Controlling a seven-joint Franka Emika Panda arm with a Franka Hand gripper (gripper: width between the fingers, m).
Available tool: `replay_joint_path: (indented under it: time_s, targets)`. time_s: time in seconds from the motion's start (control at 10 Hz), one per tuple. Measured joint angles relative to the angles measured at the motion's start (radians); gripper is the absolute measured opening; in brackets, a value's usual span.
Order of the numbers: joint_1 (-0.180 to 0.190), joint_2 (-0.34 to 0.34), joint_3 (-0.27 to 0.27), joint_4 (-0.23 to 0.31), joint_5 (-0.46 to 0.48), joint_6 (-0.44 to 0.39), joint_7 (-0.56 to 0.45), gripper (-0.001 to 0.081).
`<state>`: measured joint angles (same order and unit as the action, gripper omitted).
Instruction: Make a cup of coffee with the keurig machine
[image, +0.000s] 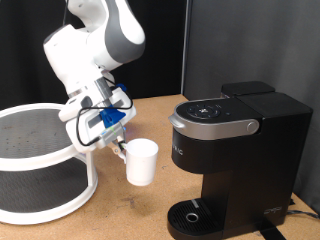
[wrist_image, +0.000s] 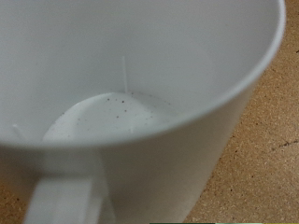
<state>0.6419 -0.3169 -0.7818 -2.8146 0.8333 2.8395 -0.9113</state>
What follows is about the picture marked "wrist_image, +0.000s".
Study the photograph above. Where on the white mug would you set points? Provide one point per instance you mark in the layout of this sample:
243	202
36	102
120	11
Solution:
174	46

